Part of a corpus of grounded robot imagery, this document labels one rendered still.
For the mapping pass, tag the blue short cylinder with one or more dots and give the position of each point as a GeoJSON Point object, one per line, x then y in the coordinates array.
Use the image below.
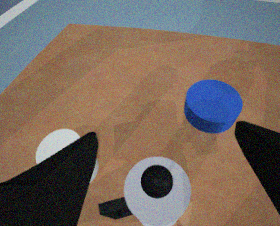
{"type": "Point", "coordinates": [212, 106]}

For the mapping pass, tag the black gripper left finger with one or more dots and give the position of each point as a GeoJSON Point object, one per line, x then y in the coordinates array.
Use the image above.
{"type": "Point", "coordinates": [51, 193]}

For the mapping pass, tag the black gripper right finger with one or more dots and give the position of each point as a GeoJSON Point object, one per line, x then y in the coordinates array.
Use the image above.
{"type": "Point", "coordinates": [261, 148]}

